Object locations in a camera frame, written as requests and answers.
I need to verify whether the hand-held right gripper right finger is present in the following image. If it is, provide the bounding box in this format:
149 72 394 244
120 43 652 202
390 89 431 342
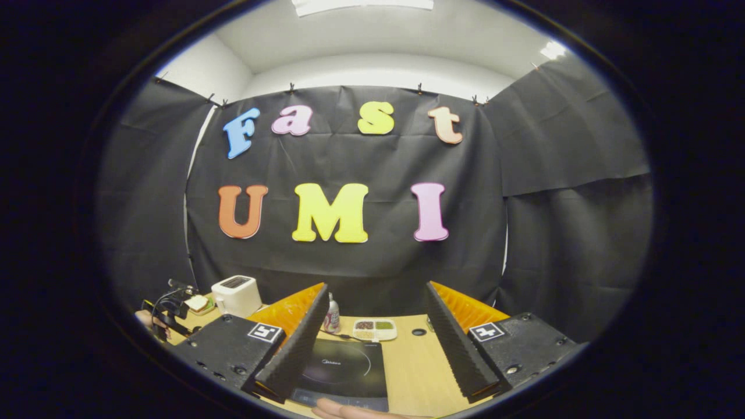
423 282 588 403

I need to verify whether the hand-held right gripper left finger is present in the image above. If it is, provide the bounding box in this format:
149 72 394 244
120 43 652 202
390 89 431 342
172 283 330 404

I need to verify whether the black induction cooktop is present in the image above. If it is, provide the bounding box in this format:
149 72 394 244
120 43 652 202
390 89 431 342
289 339 389 413

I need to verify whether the small green plate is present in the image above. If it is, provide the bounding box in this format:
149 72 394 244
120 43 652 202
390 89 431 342
185 294 215 316

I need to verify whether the silver drink bottle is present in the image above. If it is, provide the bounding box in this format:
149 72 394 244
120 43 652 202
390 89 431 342
323 292 341 334

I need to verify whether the white toaster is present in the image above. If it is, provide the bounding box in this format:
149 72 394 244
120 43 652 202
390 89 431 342
211 275 263 318

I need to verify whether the white divided bean dish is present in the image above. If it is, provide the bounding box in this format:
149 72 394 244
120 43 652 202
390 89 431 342
353 318 398 342

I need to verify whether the black backdrop cloth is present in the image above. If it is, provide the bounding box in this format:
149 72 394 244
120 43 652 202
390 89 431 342
96 55 655 344

